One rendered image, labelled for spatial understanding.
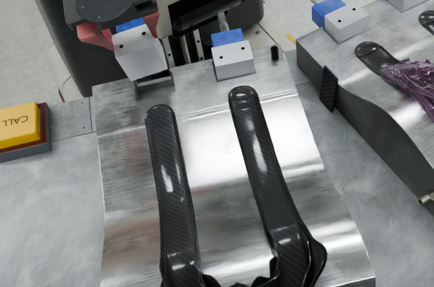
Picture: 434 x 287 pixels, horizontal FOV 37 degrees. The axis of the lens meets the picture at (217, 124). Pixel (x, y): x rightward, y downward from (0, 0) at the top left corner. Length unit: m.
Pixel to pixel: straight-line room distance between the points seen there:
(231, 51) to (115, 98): 0.16
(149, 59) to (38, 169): 0.25
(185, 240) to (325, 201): 0.15
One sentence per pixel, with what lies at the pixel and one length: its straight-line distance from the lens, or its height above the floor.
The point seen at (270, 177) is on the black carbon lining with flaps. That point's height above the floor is 0.88.
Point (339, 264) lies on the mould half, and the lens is 0.64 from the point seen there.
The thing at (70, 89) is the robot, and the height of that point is 0.27.
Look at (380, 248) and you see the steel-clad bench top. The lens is 0.80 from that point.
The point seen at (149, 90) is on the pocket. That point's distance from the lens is 0.89.
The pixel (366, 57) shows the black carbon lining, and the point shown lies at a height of 0.85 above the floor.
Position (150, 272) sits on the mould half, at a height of 0.93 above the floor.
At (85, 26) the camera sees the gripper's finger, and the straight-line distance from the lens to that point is 0.76.
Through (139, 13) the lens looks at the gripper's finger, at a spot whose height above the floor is 1.04.
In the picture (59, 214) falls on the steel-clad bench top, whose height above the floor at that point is 0.80.
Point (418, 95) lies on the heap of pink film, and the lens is 0.81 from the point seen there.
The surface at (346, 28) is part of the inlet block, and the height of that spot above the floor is 0.88.
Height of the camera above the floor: 1.51
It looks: 51 degrees down
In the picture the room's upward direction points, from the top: 12 degrees counter-clockwise
